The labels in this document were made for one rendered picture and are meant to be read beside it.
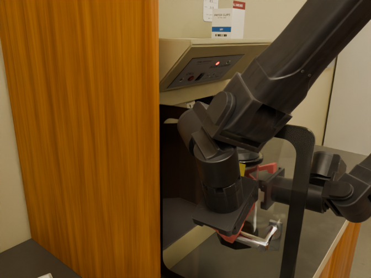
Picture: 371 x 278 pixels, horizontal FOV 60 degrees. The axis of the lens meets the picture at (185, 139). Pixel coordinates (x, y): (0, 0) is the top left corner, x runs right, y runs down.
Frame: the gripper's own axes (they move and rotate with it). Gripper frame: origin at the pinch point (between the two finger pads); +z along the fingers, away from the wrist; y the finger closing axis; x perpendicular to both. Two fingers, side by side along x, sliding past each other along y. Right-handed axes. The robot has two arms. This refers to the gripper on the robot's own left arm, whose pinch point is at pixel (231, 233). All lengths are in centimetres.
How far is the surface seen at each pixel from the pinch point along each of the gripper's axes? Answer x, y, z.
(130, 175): -18.3, 1.2, -8.6
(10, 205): -66, 9, 13
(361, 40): -16, -299, 103
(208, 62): -13.0, -22.6, -19.0
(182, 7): -21.2, -29.1, -27.2
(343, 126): -17, -265, 181
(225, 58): -12.0, -27.5, -17.4
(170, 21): -21.5, -24.7, -26.2
